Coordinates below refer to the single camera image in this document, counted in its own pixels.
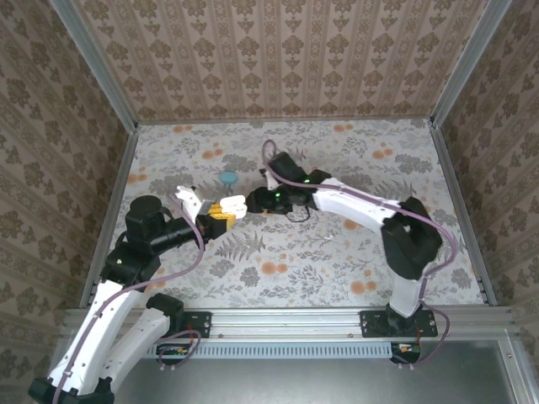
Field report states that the floral printed tablecloth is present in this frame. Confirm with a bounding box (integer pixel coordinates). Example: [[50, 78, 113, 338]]
[[94, 119, 485, 308]]

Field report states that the small circuit board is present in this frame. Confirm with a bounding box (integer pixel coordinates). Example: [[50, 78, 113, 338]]
[[156, 343, 189, 359], [390, 341, 422, 363]]

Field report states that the grey metal panel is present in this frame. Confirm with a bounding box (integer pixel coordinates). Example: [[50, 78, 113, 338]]
[[125, 357, 521, 404]]

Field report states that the aluminium frame side rail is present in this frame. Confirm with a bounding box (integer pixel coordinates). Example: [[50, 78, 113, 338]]
[[428, 121, 499, 306], [79, 125, 139, 308]]

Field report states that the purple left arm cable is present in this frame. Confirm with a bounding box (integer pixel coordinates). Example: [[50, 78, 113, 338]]
[[52, 193, 207, 404]]

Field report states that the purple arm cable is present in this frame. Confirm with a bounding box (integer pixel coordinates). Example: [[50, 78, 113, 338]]
[[260, 138, 460, 371], [52, 193, 207, 404]]

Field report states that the long aluminium base rail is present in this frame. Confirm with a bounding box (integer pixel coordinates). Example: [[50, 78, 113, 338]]
[[61, 306, 518, 340]]

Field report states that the grey slotted cable duct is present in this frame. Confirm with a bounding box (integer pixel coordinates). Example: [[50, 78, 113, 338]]
[[147, 339, 395, 359]]

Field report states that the aluminium frame post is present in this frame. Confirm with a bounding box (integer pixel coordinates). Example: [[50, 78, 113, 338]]
[[430, 0, 513, 127], [49, 0, 139, 132]]

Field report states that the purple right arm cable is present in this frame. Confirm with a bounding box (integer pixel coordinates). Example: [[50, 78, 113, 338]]
[[260, 138, 460, 371]]

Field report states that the aluminium lower frame rail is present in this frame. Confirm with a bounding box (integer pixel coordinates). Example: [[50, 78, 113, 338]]
[[496, 338, 539, 404]]

